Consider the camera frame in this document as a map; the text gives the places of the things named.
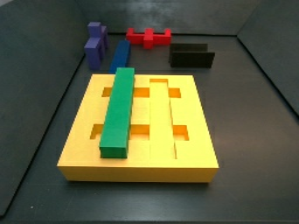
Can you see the blue rectangular bar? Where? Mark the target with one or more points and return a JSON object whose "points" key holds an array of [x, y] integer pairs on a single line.
{"points": [[120, 57]]}

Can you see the yellow slotted board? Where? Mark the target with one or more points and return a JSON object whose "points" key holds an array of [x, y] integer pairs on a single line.
{"points": [[169, 147]]}

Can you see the red fork-shaped block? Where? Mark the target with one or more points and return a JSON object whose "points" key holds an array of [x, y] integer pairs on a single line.
{"points": [[148, 38]]}

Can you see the purple cross-shaped block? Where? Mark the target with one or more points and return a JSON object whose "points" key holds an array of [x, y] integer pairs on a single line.
{"points": [[96, 44]]}

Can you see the green rectangular bar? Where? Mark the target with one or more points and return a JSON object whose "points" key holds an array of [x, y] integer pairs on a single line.
{"points": [[113, 139]]}

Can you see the black U-shaped bracket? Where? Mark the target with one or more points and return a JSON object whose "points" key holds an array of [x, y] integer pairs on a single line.
{"points": [[191, 55]]}

